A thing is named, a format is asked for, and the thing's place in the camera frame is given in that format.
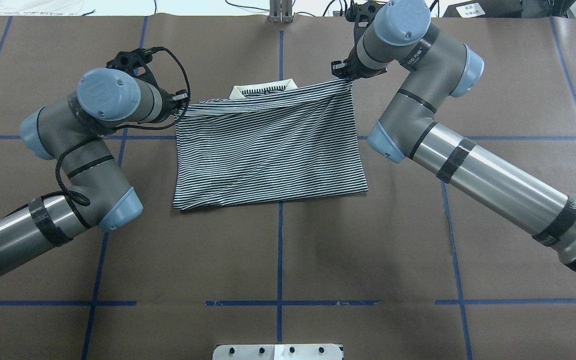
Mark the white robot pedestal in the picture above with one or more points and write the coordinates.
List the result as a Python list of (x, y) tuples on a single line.
[(295, 351)]

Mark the black rectangular box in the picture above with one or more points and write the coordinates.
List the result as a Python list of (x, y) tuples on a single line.
[(483, 9)]

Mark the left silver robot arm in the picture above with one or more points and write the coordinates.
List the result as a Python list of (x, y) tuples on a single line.
[(93, 190)]

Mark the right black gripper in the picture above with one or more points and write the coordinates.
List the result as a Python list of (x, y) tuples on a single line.
[(357, 70)]

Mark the aluminium frame post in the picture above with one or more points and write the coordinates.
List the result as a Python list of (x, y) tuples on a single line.
[(281, 11)]

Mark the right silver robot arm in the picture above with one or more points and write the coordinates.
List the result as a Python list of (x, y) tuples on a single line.
[(492, 118)]

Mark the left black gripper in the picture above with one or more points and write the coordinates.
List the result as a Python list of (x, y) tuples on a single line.
[(168, 101)]

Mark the striped polo shirt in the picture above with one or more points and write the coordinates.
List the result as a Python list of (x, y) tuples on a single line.
[(290, 144)]

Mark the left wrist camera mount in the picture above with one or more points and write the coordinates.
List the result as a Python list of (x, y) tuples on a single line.
[(135, 63)]

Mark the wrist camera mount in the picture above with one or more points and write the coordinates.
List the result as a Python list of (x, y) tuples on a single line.
[(135, 63), (362, 13)]

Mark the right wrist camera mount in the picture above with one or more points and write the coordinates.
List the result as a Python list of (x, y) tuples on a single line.
[(362, 13)]

